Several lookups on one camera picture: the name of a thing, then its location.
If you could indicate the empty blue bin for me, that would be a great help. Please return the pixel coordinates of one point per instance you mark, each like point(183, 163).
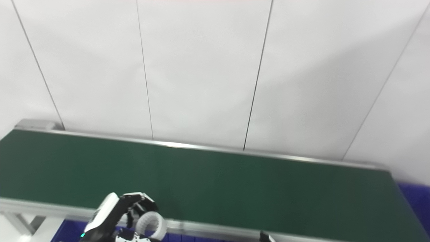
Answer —
point(416, 201)

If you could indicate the grey conveyor end housing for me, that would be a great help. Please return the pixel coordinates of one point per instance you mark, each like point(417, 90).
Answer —
point(37, 124)

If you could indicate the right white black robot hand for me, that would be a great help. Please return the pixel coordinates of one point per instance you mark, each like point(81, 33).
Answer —
point(267, 238)

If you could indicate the aluminium conveyor support leg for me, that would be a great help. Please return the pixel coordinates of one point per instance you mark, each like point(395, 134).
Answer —
point(20, 223)

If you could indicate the blue bin with white parts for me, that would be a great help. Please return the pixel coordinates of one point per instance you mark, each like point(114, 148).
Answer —
point(67, 232)

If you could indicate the green conveyor belt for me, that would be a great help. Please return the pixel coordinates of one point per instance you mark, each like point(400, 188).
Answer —
point(208, 228)
point(235, 188)

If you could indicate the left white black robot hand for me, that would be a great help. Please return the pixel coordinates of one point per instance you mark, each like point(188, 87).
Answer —
point(107, 215)

